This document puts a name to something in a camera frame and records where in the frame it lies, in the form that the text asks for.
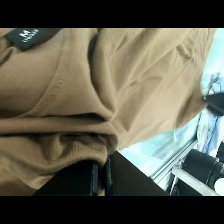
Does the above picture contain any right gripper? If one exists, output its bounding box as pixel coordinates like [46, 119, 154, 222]
[202, 92, 224, 117]

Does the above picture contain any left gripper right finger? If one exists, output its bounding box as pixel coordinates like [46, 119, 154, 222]
[105, 150, 171, 197]

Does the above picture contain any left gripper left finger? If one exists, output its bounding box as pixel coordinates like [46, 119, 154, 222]
[32, 159, 100, 197]

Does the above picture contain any brown T-shirt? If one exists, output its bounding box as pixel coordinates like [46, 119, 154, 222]
[0, 27, 218, 197]

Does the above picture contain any silver frame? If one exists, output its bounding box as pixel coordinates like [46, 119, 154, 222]
[149, 138, 222, 197]

